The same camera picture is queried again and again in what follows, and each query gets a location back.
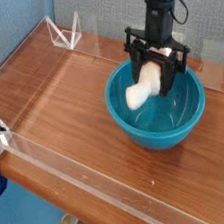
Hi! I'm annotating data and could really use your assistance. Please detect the clear acrylic corner bracket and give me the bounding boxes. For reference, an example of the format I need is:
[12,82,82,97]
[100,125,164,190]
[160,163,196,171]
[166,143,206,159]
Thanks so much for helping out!
[45,11,82,50]

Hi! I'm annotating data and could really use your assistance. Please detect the clear acrylic back barrier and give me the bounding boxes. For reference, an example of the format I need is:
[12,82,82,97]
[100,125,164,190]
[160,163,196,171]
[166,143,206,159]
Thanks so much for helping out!
[75,32,224,92]

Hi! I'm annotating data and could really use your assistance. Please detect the clear acrylic front barrier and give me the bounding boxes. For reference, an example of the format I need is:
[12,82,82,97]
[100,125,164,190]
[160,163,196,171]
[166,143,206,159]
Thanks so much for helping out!
[4,131,208,224]

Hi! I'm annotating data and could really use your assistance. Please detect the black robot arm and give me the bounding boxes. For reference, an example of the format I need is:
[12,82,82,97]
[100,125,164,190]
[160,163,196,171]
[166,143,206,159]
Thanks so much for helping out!
[124,0,190,97]

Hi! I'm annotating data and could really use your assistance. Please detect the clear acrylic barrier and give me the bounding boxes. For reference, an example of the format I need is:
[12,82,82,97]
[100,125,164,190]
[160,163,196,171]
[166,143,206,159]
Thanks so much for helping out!
[75,32,224,92]
[4,131,208,224]

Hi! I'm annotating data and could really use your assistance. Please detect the white brown toy mushroom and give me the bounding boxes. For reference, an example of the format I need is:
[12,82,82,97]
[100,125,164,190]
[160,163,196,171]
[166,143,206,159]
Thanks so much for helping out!
[119,44,181,113]

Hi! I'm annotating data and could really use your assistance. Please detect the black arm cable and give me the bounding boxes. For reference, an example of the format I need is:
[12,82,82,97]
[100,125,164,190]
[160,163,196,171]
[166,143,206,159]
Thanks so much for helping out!
[168,0,192,28]

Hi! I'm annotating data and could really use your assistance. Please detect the blue plastic bowl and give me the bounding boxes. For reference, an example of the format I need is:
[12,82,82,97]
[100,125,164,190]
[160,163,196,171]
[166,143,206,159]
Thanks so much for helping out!
[104,60,206,151]

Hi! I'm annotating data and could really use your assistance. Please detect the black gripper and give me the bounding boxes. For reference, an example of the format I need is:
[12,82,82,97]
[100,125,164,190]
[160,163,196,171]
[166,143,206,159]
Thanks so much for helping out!
[124,27,190,97]

